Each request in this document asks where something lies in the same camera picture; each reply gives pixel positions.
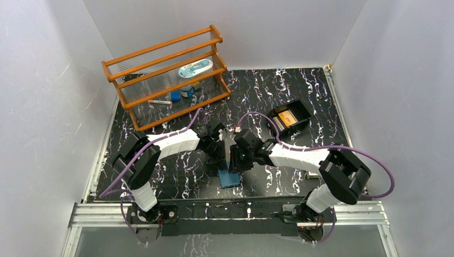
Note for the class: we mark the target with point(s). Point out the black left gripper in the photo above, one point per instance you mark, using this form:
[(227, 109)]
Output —
[(218, 150)]

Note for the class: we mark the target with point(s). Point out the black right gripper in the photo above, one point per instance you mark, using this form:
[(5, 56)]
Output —
[(235, 165)]

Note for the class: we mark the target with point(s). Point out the blue card holder wallet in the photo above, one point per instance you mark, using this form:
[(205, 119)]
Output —
[(228, 179)]

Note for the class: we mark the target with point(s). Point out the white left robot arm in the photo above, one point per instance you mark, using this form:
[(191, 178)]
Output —
[(137, 159)]

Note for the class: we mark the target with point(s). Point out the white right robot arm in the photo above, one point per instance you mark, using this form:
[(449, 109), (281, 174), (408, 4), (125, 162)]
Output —
[(345, 176)]

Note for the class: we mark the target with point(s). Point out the orange card in tray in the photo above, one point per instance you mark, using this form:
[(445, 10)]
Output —
[(287, 118)]

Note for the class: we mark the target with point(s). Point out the black card tray box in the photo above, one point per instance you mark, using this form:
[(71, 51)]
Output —
[(301, 111)]

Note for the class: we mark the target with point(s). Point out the small blue lidded jar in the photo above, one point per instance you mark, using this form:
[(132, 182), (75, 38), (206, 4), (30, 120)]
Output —
[(187, 91)]

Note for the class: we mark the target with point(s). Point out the blue small box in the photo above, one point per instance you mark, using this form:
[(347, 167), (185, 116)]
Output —
[(175, 96)]

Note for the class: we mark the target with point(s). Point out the white red small box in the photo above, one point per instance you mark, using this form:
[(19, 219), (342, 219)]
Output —
[(312, 175)]

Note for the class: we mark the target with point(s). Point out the white orange marker pen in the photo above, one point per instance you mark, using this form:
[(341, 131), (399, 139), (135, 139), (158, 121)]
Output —
[(160, 102)]

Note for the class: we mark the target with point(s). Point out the white blue packaged item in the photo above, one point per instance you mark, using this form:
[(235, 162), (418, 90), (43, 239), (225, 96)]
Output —
[(195, 68)]

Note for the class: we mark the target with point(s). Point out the orange wooden shelf rack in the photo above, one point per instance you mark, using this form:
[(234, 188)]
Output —
[(152, 74)]

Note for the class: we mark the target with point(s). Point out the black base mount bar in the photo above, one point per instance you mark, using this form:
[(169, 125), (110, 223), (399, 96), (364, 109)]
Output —
[(232, 216)]

